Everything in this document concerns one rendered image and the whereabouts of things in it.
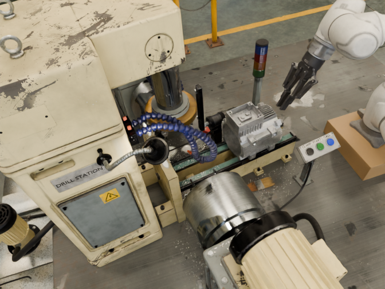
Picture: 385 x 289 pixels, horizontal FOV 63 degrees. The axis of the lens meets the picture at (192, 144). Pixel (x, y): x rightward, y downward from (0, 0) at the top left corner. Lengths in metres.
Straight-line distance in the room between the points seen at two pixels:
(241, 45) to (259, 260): 3.17
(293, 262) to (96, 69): 0.59
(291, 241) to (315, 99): 1.25
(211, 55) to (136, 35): 2.86
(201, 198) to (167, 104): 0.33
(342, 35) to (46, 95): 0.80
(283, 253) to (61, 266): 0.98
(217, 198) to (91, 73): 0.57
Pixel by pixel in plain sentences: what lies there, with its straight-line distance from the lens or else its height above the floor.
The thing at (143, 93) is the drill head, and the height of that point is 1.15.
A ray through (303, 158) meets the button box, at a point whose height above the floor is 1.05.
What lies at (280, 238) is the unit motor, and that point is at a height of 1.35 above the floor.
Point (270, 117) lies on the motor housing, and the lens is 1.36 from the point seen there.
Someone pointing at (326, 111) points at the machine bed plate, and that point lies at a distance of 1.88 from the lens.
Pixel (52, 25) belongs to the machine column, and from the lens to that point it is 0.82.
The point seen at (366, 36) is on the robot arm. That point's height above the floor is 1.56.
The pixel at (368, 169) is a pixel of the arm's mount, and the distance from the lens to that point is 1.58.
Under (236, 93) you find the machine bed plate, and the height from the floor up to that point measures 0.80.
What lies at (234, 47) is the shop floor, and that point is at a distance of 3.71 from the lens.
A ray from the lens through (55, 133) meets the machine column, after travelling 0.78.
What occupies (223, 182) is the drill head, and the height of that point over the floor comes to 1.16.
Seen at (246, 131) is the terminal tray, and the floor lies 1.10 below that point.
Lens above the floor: 2.07
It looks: 51 degrees down
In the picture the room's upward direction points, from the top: 7 degrees counter-clockwise
